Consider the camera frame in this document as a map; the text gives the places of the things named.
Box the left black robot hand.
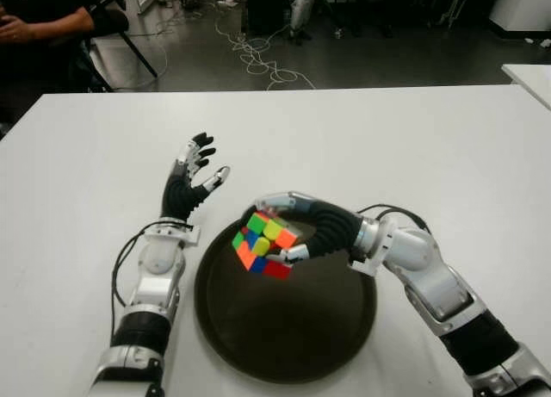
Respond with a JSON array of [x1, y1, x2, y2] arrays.
[[161, 132, 232, 226]]

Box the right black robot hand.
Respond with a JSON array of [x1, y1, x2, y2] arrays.
[[252, 190, 365, 265]]

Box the multicoloured Rubik's cube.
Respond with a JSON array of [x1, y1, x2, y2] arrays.
[[231, 211, 300, 281]]

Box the dark brown round plate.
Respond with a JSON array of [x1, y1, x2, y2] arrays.
[[194, 205, 379, 384]]

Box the black office chair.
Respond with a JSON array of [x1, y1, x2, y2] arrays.
[[72, 0, 158, 92]]

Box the black cabinet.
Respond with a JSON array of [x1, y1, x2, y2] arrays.
[[245, 0, 292, 35]]

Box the silver humanoid robot legs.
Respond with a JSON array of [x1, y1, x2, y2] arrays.
[[288, 0, 320, 45]]

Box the seated person in black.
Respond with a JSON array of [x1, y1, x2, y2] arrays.
[[0, 0, 96, 127]]

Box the grey folded tripod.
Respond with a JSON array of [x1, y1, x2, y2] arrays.
[[432, 0, 468, 28]]

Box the white side table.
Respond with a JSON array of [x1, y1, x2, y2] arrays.
[[501, 63, 551, 112]]

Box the white machine base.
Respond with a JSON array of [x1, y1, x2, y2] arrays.
[[489, 0, 551, 39]]

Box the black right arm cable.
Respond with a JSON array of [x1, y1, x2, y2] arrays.
[[356, 203, 431, 235]]

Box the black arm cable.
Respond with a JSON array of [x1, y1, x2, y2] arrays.
[[110, 222, 160, 333], [356, 203, 431, 235]]

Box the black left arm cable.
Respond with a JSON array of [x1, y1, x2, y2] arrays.
[[110, 222, 160, 333]]

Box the tangled white floor cable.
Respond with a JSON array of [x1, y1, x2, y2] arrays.
[[214, 8, 317, 91]]

